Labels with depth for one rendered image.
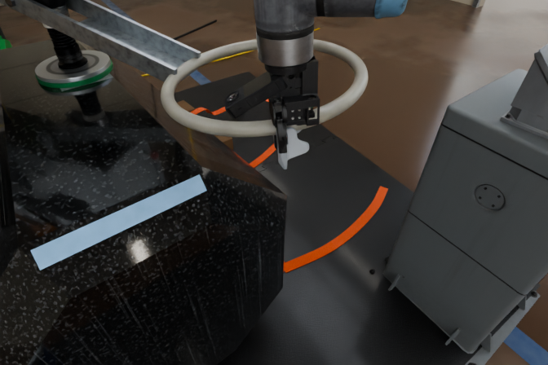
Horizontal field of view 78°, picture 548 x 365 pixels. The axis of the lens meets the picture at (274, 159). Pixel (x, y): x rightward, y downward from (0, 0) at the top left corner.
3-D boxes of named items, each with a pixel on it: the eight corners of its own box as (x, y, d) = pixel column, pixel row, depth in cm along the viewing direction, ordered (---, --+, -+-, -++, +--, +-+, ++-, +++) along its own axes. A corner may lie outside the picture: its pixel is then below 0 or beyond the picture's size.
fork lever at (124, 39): (-53, -13, 92) (-61, -33, 88) (12, -28, 105) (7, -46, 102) (165, 93, 84) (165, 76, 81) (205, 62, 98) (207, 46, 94)
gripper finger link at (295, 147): (311, 172, 65) (310, 127, 60) (280, 176, 64) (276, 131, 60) (308, 164, 67) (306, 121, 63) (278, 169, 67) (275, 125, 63)
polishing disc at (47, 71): (31, 63, 108) (29, 60, 107) (100, 48, 118) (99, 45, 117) (42, 90, 95) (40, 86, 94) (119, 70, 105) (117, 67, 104)
